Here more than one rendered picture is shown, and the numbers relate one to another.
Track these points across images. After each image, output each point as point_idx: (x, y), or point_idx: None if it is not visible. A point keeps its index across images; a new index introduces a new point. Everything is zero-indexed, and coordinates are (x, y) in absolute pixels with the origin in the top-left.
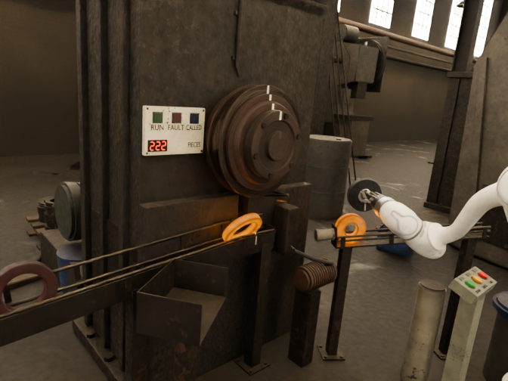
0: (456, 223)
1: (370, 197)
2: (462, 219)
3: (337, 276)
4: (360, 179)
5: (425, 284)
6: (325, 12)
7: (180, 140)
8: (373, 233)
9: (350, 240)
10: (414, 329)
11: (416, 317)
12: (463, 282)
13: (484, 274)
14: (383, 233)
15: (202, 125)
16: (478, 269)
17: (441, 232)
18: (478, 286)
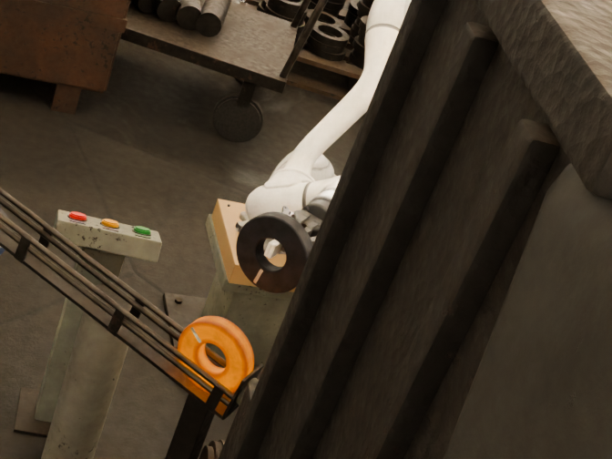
0: (335, 139)
1: (318, 229)
2: (349, 127)
3: (195, 457)
4: (300, 228)
5: (127, 305)
6: None
7: None
8: (146, 335)
9: (220, 367)
10: (117, 382)
11: (122, 364)
12: (150, 237)
13: (79, 213)
14: (158, 309)
15: None
16: (61, 218)
17: (311, 169)
18: (125, 227)
